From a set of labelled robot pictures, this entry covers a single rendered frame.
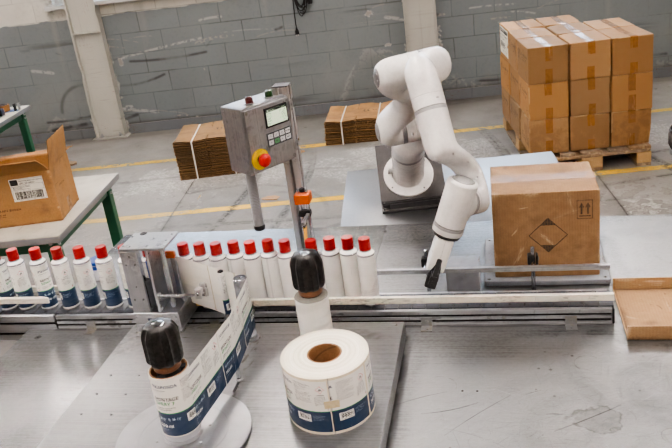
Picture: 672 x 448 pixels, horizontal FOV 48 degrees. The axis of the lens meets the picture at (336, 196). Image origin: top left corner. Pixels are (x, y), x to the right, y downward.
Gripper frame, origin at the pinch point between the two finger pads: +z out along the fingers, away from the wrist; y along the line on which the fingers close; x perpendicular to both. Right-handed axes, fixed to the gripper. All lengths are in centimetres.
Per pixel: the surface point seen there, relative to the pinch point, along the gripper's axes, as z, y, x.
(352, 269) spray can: 2.6, 1.6, -22.2
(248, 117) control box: -32, 0, -60
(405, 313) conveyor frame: 9.3, 5.4, -4.6
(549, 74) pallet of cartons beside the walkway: 3, -329, 60
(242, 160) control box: -19, -1, -59
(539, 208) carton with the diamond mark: -22.4, -18.3, 24.6
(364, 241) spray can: -7.2, 2.0, -20.9
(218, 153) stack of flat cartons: 139, -363, -163
